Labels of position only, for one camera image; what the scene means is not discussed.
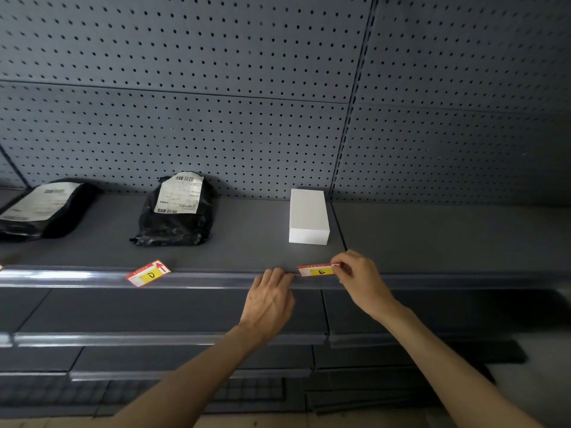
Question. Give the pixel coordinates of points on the person's right hand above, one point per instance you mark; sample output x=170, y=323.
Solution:
x=368, y=285

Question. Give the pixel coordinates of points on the person's left forearm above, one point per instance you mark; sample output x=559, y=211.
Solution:
x=187, y=378

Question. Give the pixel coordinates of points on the clear plastic price rail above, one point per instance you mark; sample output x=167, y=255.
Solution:
x=67, y=279
x=468, y=280

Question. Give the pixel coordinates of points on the person's left hand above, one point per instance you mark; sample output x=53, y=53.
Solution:
x=265, y=307

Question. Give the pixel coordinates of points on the black parcel bag, white label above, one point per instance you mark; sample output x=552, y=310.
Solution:
x=42, y=209
x=177, y=211

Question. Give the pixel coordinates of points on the person's right thumb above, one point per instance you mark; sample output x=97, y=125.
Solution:
x=345, y=277

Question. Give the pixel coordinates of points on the person's right forearm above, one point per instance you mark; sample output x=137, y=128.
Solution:
x=450, y=374

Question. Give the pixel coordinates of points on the grey stepped shelf tiers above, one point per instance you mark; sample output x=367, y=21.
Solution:
x=156, y=316

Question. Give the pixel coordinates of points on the grey metal shelf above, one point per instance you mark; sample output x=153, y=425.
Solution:
x=250, y=238
x=446, y=240

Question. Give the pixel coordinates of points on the red yellow shelf label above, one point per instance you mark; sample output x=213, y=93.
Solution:
x=148, y=274
x=317, y=270

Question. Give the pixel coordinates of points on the white cardboard box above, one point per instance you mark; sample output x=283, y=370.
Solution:
x=308, y=216

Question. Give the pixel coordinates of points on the grey pegboard panel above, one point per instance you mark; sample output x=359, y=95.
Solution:
x=178, y=142
x=473, y=48
x=450, y=160
x=178, y=40

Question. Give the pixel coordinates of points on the person's left fingers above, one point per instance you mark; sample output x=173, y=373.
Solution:
x=273, y=278

